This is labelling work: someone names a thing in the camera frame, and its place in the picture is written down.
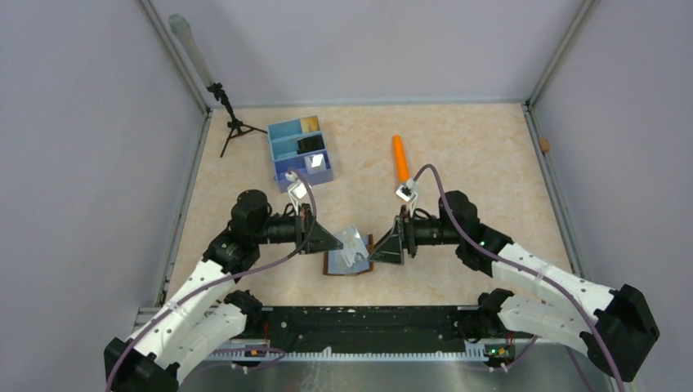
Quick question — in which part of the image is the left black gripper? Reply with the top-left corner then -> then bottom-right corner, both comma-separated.
253,203 -> 343,254

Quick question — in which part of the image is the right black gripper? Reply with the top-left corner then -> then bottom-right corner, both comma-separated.
369,205 -> 462,265

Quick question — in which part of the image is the brown leather card holder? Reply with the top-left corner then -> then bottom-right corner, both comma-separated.
323,232 -> 374,277

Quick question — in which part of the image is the silver card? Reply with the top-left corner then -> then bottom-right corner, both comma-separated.
304,154 -> 328,174

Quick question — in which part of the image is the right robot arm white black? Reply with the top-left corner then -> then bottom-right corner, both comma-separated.
369,190 -> 660,382

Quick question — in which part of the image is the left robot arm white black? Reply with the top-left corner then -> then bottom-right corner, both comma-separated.
104,183 -> 342,391

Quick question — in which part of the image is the black card in tray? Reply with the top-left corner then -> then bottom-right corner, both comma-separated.
297,135 -> 325,154

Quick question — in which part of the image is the gold card in tray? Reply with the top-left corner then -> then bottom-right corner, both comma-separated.
300,116 -> 320,134

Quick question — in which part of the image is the orange cylinder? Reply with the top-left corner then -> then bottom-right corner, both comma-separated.
392,135 -> 410,185

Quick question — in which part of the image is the blue compartment tray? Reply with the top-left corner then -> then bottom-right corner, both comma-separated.
267,118 -> 333,193

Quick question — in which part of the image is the small black tripod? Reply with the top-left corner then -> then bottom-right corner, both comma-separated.
207,82 -> 267,158

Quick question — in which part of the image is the small tan block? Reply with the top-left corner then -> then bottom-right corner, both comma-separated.
538,137 -> 551,154

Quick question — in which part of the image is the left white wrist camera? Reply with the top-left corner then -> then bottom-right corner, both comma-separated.
285,171 -> 308,214

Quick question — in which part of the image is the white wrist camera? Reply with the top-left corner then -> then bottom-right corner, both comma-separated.
395,179 -> 419,216
285,171 -> 308,214

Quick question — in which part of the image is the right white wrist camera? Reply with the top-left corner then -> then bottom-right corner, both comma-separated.
395,179 -> 419,216

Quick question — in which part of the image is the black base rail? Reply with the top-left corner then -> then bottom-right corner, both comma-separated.
231,305 -> 529,354

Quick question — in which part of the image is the white cable duct strip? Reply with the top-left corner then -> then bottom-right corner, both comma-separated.
207,345 -> 489,362

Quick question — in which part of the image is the grey tube on frame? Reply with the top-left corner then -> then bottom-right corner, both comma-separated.
168,13 -> 215,91

